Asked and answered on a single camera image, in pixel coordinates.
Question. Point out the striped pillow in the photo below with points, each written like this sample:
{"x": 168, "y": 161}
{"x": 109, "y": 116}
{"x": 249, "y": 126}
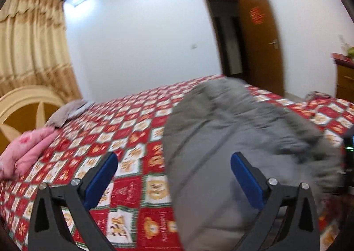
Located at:
{"x": 67, "y": 111}

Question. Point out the dark furry cloth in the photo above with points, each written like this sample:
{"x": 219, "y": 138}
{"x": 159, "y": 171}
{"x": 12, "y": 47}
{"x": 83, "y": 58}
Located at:
{"x": 318, "y": 94}

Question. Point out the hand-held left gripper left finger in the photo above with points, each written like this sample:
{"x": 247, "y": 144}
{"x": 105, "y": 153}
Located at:
{"x": 101, "y": 182}

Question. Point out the red checkered bed sheet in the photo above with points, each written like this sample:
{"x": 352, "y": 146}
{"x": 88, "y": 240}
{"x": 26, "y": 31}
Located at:
{"x": 132, "y": 129}

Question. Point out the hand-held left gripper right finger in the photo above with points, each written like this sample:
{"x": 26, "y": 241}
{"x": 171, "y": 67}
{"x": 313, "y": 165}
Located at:
{"x": 246, "y": 182}

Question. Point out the grey puffer jacket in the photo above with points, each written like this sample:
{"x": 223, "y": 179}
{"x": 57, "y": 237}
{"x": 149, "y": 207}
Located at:
{"x": 210, "y": 135}

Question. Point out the pink quilt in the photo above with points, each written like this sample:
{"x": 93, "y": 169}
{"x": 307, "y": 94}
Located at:
{"x": 23, "y": 148}

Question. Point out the beige patterned curtain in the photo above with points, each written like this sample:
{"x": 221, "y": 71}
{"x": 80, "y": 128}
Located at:
{"x": 33, "y": 41}

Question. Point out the cream and wooden headboard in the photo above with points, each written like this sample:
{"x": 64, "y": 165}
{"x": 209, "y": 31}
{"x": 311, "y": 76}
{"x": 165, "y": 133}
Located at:
{"x": 25, "y": 107}

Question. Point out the wooden cabinet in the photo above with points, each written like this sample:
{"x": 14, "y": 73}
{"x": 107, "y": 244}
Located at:
{"x": 345, "y": 79}

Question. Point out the green plant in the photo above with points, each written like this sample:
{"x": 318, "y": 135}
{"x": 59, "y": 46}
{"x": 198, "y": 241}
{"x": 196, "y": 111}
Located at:
{"x": 349, "y": 47}

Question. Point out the red door decoration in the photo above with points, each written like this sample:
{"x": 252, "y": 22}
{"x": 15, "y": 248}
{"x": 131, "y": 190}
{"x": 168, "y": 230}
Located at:
{"x": 256, "y": 16}

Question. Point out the dark door frame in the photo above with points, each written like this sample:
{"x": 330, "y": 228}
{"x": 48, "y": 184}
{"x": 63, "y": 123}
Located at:
{"x": 224, "y": 35}

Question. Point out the red box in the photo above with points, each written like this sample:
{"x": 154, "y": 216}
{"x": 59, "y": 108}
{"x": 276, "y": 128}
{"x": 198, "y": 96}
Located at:
{"x": 341, "y": 56}

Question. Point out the brown wooden door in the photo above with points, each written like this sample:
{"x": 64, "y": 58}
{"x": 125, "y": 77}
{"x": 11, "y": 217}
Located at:
{"x": 261, "y": 38}

